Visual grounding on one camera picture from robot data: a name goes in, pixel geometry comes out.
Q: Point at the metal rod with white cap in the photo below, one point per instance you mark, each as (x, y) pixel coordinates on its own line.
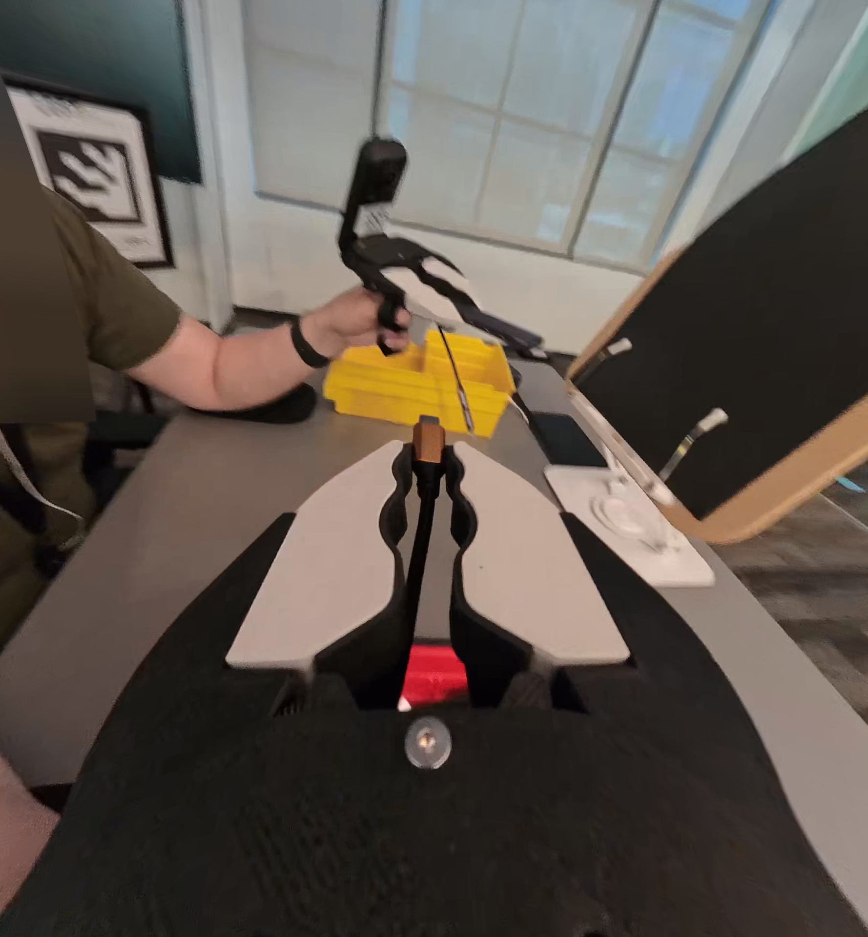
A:
(712, 421)
(619, 345)

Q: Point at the window with white blind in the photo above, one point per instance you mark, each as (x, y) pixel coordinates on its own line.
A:
(478, 110)

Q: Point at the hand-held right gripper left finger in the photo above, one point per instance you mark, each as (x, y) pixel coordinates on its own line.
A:
(317, 578)

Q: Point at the dark blue flat pad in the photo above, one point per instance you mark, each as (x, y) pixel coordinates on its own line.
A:
(566, 439)

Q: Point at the black wooden backdrop board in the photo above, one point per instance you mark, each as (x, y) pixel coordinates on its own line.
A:
(771, 329)

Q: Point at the black oval pad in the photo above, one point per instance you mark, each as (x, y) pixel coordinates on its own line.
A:
(280, 406)

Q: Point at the black office chair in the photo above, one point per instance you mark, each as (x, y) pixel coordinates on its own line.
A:
(130, 432)

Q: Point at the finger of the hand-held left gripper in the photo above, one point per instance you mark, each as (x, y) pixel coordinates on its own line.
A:
(423, 293)
(454, 282)

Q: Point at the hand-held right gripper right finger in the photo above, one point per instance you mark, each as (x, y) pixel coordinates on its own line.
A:
(536, 578)

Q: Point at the yellow plastic bin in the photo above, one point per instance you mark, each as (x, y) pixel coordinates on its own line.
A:
(397, 388)

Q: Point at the red plastic bin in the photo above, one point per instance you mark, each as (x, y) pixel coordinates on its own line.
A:
(434, 677)

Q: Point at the black wristband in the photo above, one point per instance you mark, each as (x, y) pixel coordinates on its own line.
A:
(306, 348)

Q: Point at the framed black white picture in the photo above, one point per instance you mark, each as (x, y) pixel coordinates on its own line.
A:
(97, 168)

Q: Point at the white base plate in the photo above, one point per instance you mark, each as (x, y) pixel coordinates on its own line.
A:
(668, 564)

